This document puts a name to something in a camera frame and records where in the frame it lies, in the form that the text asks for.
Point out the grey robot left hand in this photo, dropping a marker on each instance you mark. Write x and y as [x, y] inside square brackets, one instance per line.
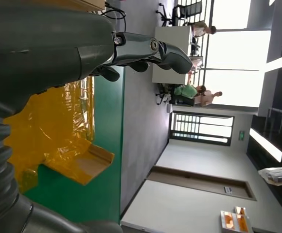
[46, 51]

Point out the yellow taped cardboard tray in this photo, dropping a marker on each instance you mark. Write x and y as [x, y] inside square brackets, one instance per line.
[53, 128]

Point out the green table mat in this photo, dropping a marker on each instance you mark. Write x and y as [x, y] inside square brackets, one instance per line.
[107, 128]

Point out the white office desk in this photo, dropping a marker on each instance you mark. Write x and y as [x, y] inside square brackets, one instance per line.
[172, 48]

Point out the person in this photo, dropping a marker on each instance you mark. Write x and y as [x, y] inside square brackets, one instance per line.
[202, 29]
[208, 98]
[186, 91]

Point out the brown door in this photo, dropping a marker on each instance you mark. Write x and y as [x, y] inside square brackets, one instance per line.
[199, 183]

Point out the green exit sign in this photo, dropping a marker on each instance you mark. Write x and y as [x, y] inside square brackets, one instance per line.
[241, 135]

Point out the small door sign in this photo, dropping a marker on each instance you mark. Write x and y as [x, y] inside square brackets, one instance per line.
[227, 190]

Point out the white ceiling light strip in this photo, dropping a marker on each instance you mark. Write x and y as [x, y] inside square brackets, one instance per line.
[264, 144]
[280, 61]

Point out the framed orange wall picture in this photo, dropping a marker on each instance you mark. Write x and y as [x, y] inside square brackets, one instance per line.
[230, 222]
[240, 210]

